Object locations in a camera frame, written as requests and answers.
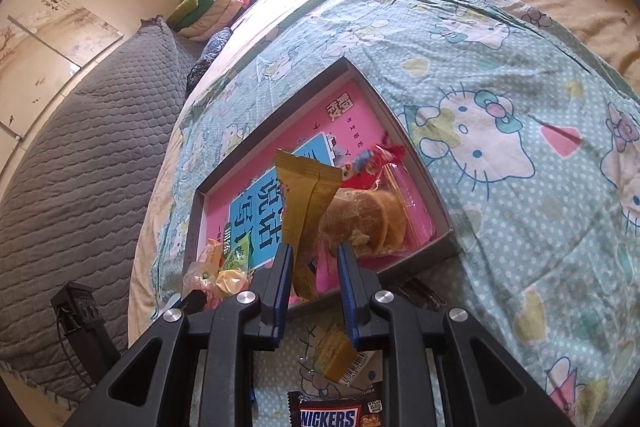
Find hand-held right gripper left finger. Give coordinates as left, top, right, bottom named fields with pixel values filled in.
left=75, top=243, right=296, bottom=427

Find pink exercise book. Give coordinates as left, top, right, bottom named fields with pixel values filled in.
left=202, top=77, right=441, bottom=303

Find green snack packet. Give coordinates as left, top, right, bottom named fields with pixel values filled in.
left=220, top=239, right=253, bottom=275

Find cartoon cat printed sheet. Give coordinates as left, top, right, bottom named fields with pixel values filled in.
left=150, top=0, right=640, bottom=427

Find clear packet of round cakes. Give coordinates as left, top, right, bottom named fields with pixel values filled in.
left=317, top=167, right=421, bottom=260

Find brown chocolate bar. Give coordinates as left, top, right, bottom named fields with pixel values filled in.
left=286, top=382, right=386, bottom=427

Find grey quilted headboard cover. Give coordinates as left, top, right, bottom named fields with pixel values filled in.
left=0, top=19, right=211, bottom=400

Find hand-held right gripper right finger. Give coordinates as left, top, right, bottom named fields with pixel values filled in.
left=336, top=242, right=576, bottom=427

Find dark patterned cloth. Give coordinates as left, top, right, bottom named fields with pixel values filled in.
left=186, top=27, right=236, bottom=98

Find gold snack packet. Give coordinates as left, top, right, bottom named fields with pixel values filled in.
left=275, top=149, right=373, bottom=385

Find orange snack packet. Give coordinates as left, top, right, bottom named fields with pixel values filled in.
left=197, top=241, right=224, bottom=269

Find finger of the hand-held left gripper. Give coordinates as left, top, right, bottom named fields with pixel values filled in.
left=171, top=290, right=207, bottom=315

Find wall picture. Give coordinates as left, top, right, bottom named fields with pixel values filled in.
left=7, top=4, right=125, bottom=68

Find stack of folded blankets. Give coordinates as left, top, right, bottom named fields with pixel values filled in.
left=166, top=0, right=271, bottom=42

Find red candy packet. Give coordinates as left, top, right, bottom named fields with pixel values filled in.
left=342, top=144, right=408, bottom=190

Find yellow pastry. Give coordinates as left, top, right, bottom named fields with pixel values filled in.
left=212, top=268, right=251, bottom=299

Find shallow grey cardboard box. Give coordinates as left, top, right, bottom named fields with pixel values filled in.
left=182, top=57, right=461, bottom=323

